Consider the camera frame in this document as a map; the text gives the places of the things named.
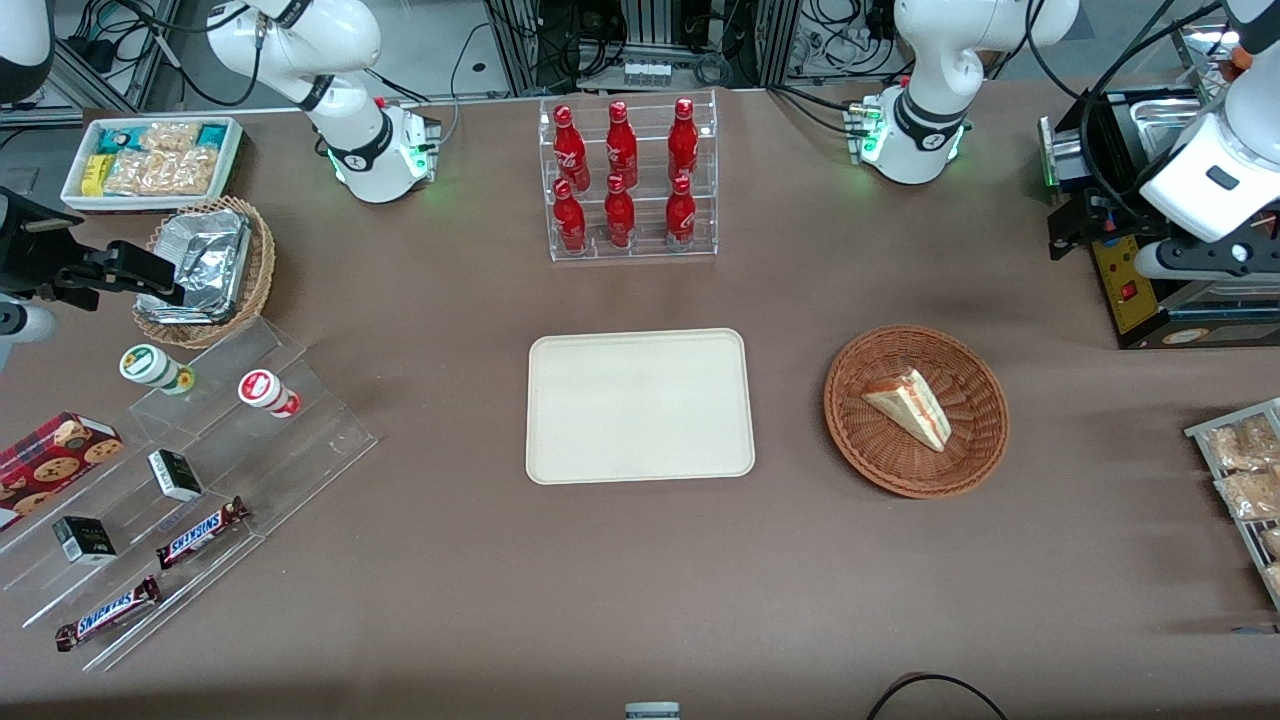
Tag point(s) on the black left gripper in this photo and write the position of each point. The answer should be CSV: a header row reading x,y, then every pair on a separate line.
x,y
1097,222

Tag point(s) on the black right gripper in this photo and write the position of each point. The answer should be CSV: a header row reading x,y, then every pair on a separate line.
x,y
28,250

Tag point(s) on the triangular sandwich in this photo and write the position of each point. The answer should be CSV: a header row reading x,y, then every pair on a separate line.
x,y
915,405

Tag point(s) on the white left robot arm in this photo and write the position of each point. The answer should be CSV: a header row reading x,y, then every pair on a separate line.
x,y
940,60

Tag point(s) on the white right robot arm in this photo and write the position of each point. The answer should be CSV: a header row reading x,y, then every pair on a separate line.
x,y
340,40

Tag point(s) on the light wicker basket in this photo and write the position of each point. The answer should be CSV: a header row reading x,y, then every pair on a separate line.
x,y
262,270

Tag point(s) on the brown wicker basket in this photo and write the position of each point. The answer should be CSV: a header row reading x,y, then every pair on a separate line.
x,y
900,470

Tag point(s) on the cream plastic tray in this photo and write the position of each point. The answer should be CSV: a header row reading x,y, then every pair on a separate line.
x,y
640,410

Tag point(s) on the black food warmer display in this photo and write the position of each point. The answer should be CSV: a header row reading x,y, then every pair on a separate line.
x,y
1130,290

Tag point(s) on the white plastic snack bin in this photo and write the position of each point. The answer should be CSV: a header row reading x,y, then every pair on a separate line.
x,y
150,204

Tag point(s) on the green lid yogurt cup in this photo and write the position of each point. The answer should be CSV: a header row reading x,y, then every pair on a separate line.
x,y
142,363

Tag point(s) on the aluminium foil container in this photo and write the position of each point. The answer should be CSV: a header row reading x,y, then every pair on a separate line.
x,y
205,260

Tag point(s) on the yellow snack packet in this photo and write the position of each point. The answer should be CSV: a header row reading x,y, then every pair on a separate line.
x,y
96,175

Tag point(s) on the clear bag of crackers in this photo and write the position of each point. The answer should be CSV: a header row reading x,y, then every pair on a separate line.
x,y
1255,495
165,175
1245,445
1272,542
170,136

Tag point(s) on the teal snack packet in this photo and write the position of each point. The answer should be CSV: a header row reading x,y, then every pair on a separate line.
x,y
120,140
212,136

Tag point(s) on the stainless steel pan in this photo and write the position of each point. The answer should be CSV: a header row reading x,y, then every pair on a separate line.
x,y
1160,110

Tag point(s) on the red lid yogurt cup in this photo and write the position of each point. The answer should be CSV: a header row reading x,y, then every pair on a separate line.
x,y
258,386

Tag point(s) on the red cookie box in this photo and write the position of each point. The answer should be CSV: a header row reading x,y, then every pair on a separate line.
x,y
50,460

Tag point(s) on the small black carton box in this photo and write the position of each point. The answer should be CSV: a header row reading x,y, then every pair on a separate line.
x,y
85,540
175,475

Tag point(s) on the clear acrylic stepped shelf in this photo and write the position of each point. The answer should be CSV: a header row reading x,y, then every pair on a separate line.
x,y
320,440

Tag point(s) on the Snickers chocolate bar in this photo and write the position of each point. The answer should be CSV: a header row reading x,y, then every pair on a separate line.
x,y
200,533
108,613

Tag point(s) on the red cola bottle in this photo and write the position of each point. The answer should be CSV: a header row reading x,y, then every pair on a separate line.
x,y
681,210
621,145
683,140
571,150
569,218
619,212

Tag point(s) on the clear acrylic bottle rack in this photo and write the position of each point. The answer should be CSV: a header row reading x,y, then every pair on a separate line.
x,y
596,215

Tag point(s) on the white connector block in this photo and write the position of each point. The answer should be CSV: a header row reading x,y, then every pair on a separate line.
x,y
645,73

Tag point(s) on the grey device edge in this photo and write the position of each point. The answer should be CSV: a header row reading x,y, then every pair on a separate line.
x,y
652,712

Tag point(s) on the aluminium frame rack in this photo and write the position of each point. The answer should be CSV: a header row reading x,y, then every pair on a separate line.
x,y
520,40

